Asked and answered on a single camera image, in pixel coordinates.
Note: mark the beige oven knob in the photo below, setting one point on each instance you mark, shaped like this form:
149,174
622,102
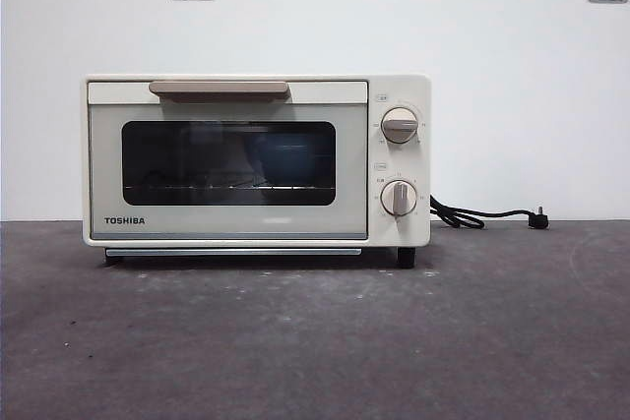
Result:
401,198
401,126

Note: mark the cream Toshiba toaster oven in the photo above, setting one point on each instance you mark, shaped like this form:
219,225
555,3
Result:
423,169

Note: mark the blue bowl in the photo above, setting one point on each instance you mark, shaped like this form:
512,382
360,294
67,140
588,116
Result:
283,159

